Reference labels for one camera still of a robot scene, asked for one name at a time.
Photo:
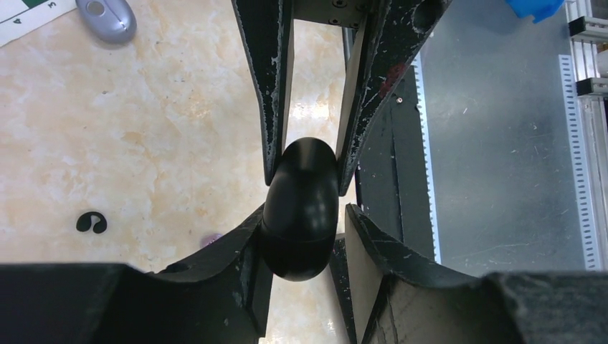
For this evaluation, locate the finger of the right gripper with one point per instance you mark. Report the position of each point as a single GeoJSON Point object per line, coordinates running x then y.
{"type": "Point", "coordinates": [266, 29]}
{"type": "Point", "coordinates": [390, 36]}

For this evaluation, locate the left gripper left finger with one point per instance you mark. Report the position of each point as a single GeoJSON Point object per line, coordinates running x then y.
{"type": "Point", "coordinates": [219, 294]}

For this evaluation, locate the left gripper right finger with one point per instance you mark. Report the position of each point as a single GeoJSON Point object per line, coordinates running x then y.
{"type": "Point", "coordinates": [389, 293]}

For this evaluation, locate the black earbud charging case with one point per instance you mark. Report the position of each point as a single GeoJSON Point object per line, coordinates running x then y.
{"type": "Point", "coordinates": [300, 215]}

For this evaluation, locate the grey purple charging case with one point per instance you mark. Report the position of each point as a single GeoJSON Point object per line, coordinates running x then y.
{"type": "Point", "coordinates": [112, 21]}

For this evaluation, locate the purple earbud lower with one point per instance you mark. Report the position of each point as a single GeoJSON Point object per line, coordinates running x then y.
{"type": "Point", "coordinates": [209, 239]}

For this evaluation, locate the blue plastic bin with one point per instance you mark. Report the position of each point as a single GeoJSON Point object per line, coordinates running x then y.
{"type": "Point", "coordinates": [538, 9]}

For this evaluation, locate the green white chessboard mat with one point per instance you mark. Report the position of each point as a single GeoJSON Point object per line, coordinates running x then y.
{"type": "Point", "coordinates": [20, 17]}

